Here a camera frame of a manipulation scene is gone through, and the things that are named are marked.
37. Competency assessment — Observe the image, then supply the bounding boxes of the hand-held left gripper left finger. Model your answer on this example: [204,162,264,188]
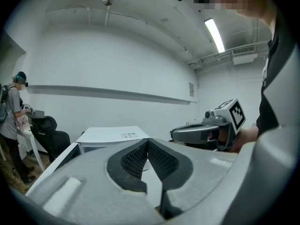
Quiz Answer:
[25,138,165,225]

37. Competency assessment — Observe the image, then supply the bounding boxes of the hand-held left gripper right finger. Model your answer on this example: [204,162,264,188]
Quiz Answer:
[148,138,239,220]

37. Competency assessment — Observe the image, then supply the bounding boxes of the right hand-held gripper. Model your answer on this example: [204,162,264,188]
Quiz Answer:
[170,98,247,152]

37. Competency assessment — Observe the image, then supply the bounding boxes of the white microwave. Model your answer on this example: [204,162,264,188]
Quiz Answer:
[43,125,151,176]

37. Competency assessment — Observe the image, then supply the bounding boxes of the person's right forearm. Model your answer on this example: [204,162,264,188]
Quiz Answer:
[233,127,260,153]

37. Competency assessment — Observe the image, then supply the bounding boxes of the black office chair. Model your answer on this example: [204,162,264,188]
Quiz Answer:
[25,112,71,164]

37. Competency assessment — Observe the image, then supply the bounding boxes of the white ceiling pipes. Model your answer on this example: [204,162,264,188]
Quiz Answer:
[188,52,234,70]

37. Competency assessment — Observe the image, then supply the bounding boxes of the person's black shirt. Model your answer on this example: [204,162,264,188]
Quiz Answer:
[255,27,296,141]

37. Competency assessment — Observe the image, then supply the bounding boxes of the white desk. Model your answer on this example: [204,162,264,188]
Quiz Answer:
[15,123,45,172]

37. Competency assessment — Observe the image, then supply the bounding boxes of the white air conditioner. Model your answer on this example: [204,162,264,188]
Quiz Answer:
[232,44,259,66]

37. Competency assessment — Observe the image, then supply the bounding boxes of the long ceiling light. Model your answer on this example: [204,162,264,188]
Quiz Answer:
[204,18,226,54]

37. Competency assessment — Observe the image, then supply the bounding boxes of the dark backpack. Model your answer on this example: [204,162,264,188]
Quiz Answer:
[0,84,10,124]

